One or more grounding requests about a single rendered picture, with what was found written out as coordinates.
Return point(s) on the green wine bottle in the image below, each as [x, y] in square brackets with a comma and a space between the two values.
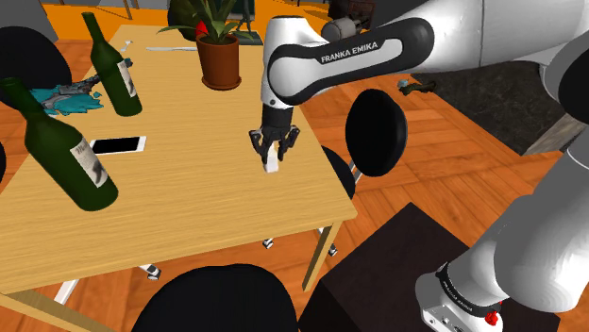
[115, 87]
[60, 156]

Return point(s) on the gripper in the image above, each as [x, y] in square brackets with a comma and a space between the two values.
[277, 120]

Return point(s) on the black office chair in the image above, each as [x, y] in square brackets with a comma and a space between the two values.
[221, 299]
[375, 133]
[27, 55]

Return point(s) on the green plant in brown pot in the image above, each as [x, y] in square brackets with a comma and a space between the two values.
[220, 62]

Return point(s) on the teal and grey crumpled object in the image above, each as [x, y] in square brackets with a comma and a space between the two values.
[73, 105]

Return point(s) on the white phone with black screen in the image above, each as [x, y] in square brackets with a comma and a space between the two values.
[116, 145]

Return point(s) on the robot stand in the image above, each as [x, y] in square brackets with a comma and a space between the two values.
[382, 266]

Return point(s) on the silver fork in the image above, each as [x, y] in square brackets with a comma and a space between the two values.
[125, 46]

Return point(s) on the small green floor object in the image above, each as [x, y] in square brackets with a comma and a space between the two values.
[416, 88]

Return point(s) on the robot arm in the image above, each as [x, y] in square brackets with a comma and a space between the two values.
[520, 32]

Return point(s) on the light wooden table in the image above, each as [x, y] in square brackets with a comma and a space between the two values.
[193, 184]

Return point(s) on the dark grey rug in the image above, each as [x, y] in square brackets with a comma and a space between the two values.
[483, 101]

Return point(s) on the silver knife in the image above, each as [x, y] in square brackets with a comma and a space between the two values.
[165, 48]

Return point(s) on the small white block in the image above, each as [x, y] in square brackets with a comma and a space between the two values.
[271, 166]

